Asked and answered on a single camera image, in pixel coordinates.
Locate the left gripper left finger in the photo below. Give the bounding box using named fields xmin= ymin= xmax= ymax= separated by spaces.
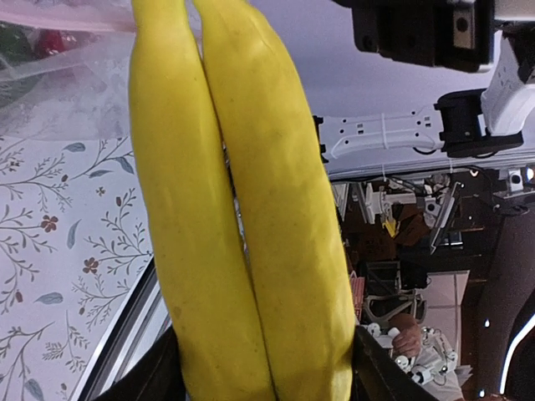
xmin=95 ymin=328 xmax=186 ymax=401

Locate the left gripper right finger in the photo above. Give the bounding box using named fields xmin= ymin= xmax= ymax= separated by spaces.
xmin=353 ymin=326 xmax=436 ymax=401

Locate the yellow toy banana bunch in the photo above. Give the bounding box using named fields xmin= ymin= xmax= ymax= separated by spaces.
xmin=129 ymin=1 xmax=355 ymax=400

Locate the clear zip top bag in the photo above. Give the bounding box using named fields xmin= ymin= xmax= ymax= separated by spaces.
xmin=0 ymin=0 xmax=201 ymax=143

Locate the red toy apple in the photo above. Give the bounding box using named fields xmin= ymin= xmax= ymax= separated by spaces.
xmin=34 ymin=29 xmax=79 ymax=58

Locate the green toy watermelon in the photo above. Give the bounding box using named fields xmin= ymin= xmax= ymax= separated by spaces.
xmin=1 ymin=22 xmax=37 ymax=70

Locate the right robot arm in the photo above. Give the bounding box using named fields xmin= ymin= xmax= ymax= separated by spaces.
xmin=314 ymin=1 xmax=534 ymax=163

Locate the person in background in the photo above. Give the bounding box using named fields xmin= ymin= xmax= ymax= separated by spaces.
xmin=389 ymin=312 xmax=464 ymax=401

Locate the floral table cloth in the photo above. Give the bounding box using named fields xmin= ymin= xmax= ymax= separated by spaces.
xmin=1 ymin=137 xmax=152 ymax=400

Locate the front aluminium rail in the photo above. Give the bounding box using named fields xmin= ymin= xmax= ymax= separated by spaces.
xmin=69 ymin=261 xmax=171 ymax=400

